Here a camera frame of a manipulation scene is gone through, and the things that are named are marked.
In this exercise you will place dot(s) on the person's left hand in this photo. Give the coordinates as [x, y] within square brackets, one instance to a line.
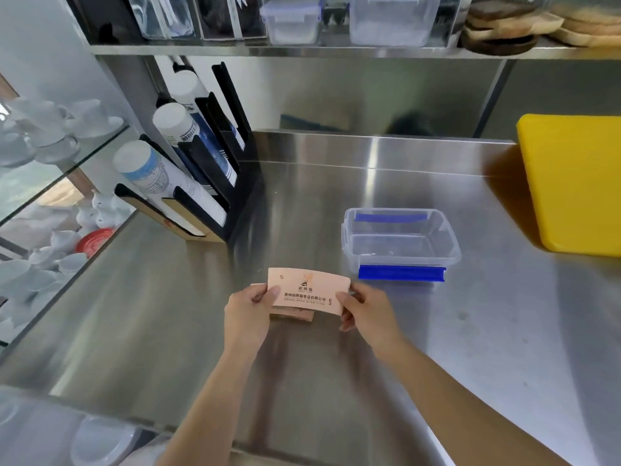
[247, 320]

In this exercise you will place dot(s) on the person's right hand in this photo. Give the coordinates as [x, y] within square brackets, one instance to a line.
[373, 317]

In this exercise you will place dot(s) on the clear container with blue clips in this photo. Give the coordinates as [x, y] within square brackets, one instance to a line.
[402, 247]

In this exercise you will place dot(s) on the person's left forearm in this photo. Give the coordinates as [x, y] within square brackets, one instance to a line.
[213, 407]

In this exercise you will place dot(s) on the person's right forearm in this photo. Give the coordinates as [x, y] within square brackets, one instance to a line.
[461, 417]

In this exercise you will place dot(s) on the stack of white sketch-print cups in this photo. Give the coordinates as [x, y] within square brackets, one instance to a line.
[140, 164]

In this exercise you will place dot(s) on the stack of blue paper cups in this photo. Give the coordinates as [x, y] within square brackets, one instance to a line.
[172, 123]
[184, 89]

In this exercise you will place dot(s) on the clear gift box white ribbon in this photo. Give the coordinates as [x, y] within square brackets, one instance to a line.
[228, 16]
[160, 16]

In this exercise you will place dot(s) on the black cup dispenser rack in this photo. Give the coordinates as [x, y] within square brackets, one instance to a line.
[240, 198]

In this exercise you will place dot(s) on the red round lid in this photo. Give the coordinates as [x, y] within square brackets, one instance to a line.
[94, 242]

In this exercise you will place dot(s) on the white round bowl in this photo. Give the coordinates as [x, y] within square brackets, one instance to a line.
[102, 444]

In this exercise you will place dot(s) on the yellow cutting board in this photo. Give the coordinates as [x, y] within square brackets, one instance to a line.
[572, 189]

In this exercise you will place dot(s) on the steel shelf support leg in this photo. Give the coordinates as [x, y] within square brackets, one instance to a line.
[492, 97]

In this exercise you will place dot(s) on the glass display shelf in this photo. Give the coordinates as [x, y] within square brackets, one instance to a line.
[29, 189]

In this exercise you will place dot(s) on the stainless steel shelf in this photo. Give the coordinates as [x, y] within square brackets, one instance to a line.
[291, 50]

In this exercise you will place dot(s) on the large clear lidded container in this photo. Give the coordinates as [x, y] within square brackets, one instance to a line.
[393, 21]

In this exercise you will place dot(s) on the small clear lidded container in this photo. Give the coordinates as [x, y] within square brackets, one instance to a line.
[291, 24]

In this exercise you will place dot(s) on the dark round wooden plate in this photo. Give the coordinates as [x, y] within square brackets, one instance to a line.
[499, 43]

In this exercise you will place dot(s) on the dark square wooden tray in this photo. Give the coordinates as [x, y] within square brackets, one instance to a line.
[499, 7]

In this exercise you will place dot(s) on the light wooden tray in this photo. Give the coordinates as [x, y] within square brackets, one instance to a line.
[543, 24]

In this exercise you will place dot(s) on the steel shelf divider post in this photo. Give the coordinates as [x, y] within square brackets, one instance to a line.
[458, 19]

